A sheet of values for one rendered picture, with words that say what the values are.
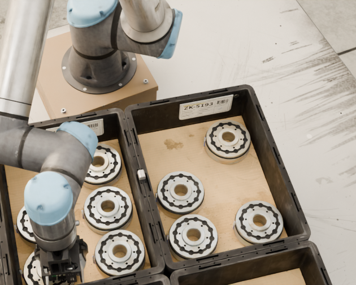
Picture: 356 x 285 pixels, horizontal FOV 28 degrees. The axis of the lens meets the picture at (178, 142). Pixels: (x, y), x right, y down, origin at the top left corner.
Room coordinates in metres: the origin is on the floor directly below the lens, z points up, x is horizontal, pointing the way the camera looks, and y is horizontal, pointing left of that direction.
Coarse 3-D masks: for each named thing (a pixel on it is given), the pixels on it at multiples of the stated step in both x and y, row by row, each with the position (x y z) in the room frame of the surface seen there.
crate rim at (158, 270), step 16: (96, 112) 0.89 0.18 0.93; (112, 112) 0.90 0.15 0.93; (128, 144) 0.83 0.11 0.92; (0, 192) 0.68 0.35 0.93; (144, 192) 0.71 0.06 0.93; (0, 208) 0.65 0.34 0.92; (144, 208) 0.67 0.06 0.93; (0, 224) 0.61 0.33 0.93; (0, 240) 0.57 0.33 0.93; (160, 256) 0.57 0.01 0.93; (144, 272) 0.53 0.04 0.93; (160, 272) 0.54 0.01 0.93
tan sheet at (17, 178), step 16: (112, 144) 0.88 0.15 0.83; (16, 176) 0.77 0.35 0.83; (32, 176) 0.78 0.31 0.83; (16, 192) 0.73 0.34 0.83; (80, 192) 0.75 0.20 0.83; (128, 192) 0.76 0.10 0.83; (16, 208) 0.69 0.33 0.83; (80, 208) 0.71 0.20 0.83; (80, 224) 0.67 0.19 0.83; (16, 240) 0.62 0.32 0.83; (96, 240) 0.64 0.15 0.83; (96, 272) 0.57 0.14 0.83
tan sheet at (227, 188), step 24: (216, 120) 0.97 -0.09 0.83; (240, 120) 0.98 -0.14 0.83; (144, 144) 0.89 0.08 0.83; (168, 144) 0.89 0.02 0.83; (192, 144) 0.90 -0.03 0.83; (168, 168) 0.83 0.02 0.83; (192, 168) 0.83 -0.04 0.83; (216, 168) 0.84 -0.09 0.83; (240, 168) 0.85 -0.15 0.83; (216, 192) 0.78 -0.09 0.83; (240, 192) 0.78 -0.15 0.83; (264, 192) 0.79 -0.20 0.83; (216, 216) 0.72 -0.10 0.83; (192, 240) 0.66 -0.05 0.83
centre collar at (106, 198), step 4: (108, 196) 0.72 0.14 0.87; (100, 200) 0.71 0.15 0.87; (104, 200) 0.71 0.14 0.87; (108, 200) 0.72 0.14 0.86; (112, 200) 0.71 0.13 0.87; (116, 200) 0.72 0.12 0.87; (100, 204) 0.70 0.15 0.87; (116, 204) 0.71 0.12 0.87; (100, 208) 0.69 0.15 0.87; (116, 208) 0.70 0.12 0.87; (100, 212) 0.68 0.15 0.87; (104, 212) 0.68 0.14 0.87; (108, 212) 0.69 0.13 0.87; (112, 212) 0.69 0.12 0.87; (116, 212) 0.69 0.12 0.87; (104, 216) 0.68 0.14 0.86; (108, 216) 0.68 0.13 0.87; (112, 216) 0.68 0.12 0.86
